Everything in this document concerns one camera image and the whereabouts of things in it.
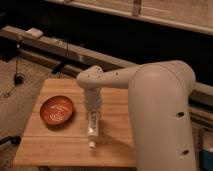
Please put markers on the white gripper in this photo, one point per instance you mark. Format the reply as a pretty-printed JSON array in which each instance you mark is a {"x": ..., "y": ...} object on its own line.
[{"x": 93, "y": 102}]

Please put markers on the white plastic bottle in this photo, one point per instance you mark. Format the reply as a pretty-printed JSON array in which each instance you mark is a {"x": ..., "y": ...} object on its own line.
[{"x": 93, "y": 130}]

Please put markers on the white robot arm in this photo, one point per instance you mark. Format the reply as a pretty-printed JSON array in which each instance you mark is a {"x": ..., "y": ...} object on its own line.
[{"x": 158, "y": 107}]

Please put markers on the orange ceramic bowl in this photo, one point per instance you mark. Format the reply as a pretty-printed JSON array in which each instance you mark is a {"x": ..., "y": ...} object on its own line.
[{"x": 56, "y": 110}]

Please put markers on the wooden table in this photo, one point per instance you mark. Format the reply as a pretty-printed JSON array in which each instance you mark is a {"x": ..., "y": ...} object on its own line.
[{"x": 67, "y": 145}]

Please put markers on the long wooden beam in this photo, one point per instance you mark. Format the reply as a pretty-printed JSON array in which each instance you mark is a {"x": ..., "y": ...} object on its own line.
[{"x": 108, "y": 71}]

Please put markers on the black caster wheel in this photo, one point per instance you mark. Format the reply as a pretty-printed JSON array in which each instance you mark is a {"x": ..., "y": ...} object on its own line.
[{"x": 12, "y": 139}]

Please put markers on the small white box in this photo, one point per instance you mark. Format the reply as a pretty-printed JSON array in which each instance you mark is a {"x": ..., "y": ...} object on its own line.
[{"x": 34, "y": 33}]

